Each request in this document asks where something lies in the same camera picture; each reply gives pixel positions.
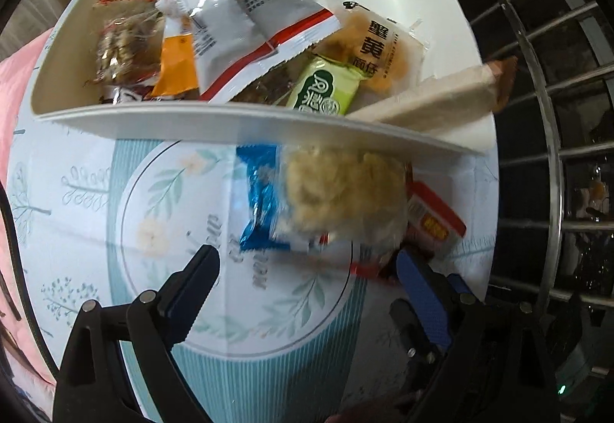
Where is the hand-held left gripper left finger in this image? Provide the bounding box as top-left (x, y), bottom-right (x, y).
top-left (52, 245), bottom-right (220, 423)

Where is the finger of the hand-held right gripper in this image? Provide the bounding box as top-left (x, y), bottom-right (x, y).
top-left (390, 299), bottom-right (440, 372)

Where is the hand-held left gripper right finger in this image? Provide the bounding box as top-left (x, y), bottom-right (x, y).
top-left (396, 248), bottom-right (562, 423)

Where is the red white small packet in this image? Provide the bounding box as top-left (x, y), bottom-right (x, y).
top-left (349, 180), bottom-right (467, 281)

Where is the blue snack packet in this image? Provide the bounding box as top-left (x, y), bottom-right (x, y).
top-left (236, 144), bottom-right (289, 252)

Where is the clear pale floss snack packet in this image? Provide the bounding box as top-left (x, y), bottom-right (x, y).
top-left (275, 144), bottom-right (409, 257)

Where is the white plastic bin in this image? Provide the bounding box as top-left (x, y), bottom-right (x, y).
top-left (31, 0), bottom-right (500, 158)

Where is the brown paper snack packet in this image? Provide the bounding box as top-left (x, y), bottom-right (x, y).
top-left (345, 55), bottom-right (520, 134)

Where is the clear peanut candy packet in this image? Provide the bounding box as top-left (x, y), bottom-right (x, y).
top-left (230, 67), bottom-right (299, 106)

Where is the orange snack packet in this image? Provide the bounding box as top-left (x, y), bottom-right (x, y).
top-left (152, 14), bottom-right (201, 98)

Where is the green snack packet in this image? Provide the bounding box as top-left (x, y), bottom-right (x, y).
top-left (287, 55), bottom-right (364, 117)

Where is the clear brown nut snack packet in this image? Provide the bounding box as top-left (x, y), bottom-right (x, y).
top-left (92, 0), bottom-right (167, 94)

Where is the clear yellow black-print snack packet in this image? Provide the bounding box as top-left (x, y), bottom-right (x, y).
top-left (313, 2), bottom-right (429, 96)

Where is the white silver printed snack packet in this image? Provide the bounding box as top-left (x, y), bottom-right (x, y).
top-left (155, 0), bottom-right (342, 98)

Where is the printed tablecloth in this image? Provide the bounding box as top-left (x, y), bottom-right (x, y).
top-left (0, 111), bottom-right (500, 423)

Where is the pink blanket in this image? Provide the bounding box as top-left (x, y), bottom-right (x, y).
top-left (0, 26), bottom-right (59, 386)

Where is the metal wire rack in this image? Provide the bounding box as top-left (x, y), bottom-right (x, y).
top-left (413, 0), bottom-right (614, 405)

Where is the black cable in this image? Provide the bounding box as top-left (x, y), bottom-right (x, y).
top-left (0, 185), bottom-right (23, 324)

